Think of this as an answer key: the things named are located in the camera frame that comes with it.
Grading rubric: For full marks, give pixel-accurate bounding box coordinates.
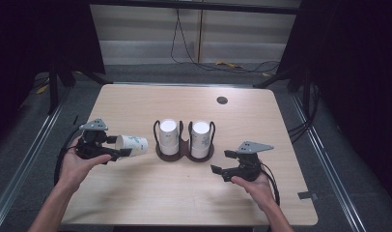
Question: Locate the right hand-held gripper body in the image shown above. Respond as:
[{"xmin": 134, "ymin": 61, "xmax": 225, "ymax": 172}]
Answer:
[{"xmin": 222, "ymin": 140, "xmax": 275, "ymax": 184}]

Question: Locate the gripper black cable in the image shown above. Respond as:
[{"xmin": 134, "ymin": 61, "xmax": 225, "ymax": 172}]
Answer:
[
  {"xmin": 53, "ymin": 127, "xmax": 86, "ymax": 187},
  {"xmin": 259, "ymin": 161, "xmax": 281, "ymax": 207}
]

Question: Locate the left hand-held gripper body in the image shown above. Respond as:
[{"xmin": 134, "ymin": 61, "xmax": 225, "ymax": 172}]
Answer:
[{"xmin": 74, "ymin": 117, "xmax": 121, "ymax": 162}]

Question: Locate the bundle of black floor cables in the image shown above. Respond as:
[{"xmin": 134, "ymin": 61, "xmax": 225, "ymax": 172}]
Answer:
[{"xmin": 287, "ymin": 82, "xmax": 322, "ymax": 145}]

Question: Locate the metal floor rail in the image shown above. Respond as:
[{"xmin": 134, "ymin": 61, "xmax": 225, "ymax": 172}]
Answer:
[
  {"xmin": 0, "ymin": 86, "xmax": 73, "ymax": 224},
  {"xmin": 290, "ymin": 92, "xmax": 370, "ymax": 232}
]

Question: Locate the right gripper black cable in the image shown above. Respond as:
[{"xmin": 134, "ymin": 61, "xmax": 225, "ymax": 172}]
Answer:
[{"xmin": 259, "ymin": 161, "xmax": 281, "ymax": 207}]

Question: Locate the stack of white paper cups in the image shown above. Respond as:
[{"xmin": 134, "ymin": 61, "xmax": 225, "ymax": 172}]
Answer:
[
  {"xmin": 190, "ymin": 120, "xmax": 211, "ymax": 160},
  {"xmin": 158, "ymin": 119, "xmax": 181, "ymax": 156}
]

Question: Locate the person's right hand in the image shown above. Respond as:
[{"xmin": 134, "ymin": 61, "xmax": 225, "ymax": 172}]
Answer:
[{"xmin": 230, "ymin": 173, "xmax": 276, "ymax": 212}]

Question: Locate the person's left hand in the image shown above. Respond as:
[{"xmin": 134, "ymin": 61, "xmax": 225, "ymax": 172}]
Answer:
[{"xmin": 56, "ymin": 136, "xmax": 113, "ymax": 195}]

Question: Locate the grey tape strip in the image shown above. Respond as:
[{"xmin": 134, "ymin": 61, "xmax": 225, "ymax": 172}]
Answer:
[{"xmin": 297, "ymin": 190, "xmax": 319, "ymax": 201}]

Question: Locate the dark brown double cup holder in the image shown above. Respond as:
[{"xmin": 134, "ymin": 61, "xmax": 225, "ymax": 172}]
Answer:
[{"xmin": 153, "ymin": 119, "xmax": 216, "ymax": 162}]

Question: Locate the black hanging wall cable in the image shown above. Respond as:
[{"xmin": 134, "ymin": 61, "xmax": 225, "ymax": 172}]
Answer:
[{"xmin": 170, "ymin": 8, "xmax": 281, "ymax": 74}]

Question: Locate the single printed paper cup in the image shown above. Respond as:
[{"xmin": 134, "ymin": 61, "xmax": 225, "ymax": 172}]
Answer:
[{"xmin": 115, "ymin": 134, "xmax": 150, "ymax": 160}]

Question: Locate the black metal stand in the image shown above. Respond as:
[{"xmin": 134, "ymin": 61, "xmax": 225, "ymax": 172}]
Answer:
[
  {"xmin": 47, "ymin": 47, "xmax": 114, "ymax": 116},
  {"xmin": 253, "ymin": 63, "xmax": 315, "ymax": 109}
]

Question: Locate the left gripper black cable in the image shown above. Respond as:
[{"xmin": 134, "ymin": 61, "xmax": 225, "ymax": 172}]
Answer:
[{"xmin": 53, "ymin": 127, "xmax": 86, "ymax": 187}]

